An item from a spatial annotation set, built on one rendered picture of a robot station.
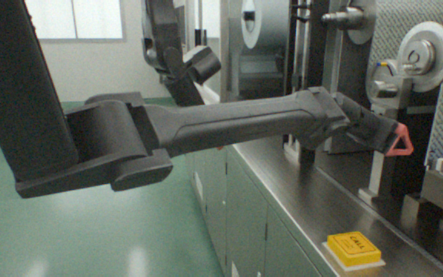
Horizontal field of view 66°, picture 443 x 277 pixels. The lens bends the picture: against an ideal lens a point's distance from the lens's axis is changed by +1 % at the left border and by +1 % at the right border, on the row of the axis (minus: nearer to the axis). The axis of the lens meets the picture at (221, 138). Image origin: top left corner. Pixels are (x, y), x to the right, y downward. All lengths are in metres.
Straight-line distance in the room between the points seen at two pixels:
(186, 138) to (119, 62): 5.79
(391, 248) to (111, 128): 0.60
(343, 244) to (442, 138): 0.34
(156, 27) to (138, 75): 5.52
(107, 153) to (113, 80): 5.86
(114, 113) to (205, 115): 0.12
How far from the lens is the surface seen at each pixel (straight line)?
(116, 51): 6.16
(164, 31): 0.69
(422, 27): 0.89
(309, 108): 0.57
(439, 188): 0.82
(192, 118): 0.42
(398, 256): 0.77
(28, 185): 0.36
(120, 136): 0.38
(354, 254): 0.70
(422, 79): 0.87
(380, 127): 0.74
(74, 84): 6.31
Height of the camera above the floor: 1.32
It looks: 19 degrees down
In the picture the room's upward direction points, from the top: straight up
